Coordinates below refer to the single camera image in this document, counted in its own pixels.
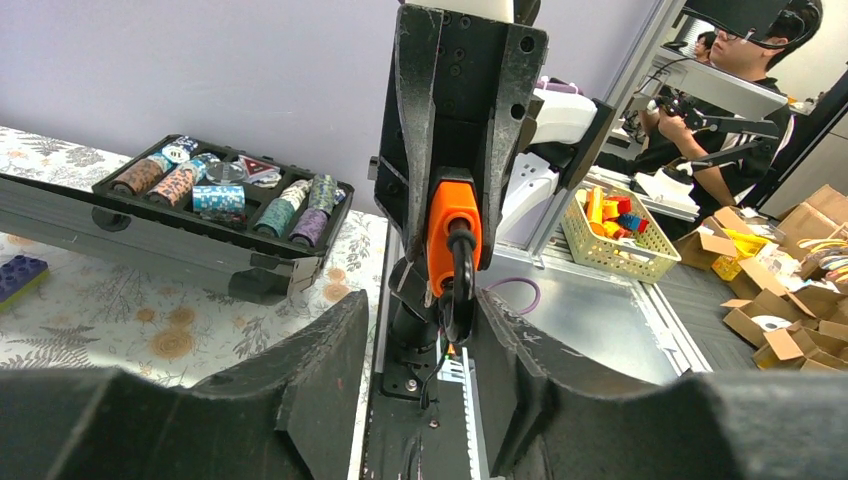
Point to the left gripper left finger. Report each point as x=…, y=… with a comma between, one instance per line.
x=286, y=413

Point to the cardboard boxes pile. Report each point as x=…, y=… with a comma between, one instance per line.
x=756, y=293

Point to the orange padlock with key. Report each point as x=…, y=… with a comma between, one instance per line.
x=453, y=252

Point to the yellow basket with toys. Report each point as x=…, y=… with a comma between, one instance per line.
x=610, y=229

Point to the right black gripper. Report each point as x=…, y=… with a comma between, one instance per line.
x=460, y=81

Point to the black poker chip case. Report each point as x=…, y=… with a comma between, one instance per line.
x=214, y=216

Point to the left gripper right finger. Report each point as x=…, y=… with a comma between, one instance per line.
x=548, y=412

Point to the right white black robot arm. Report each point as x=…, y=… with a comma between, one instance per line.
x=568, y=155

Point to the floral tablecloth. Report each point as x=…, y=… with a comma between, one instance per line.
x=90, y=312

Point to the blue toy brick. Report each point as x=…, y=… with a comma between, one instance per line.
x=19, y=275

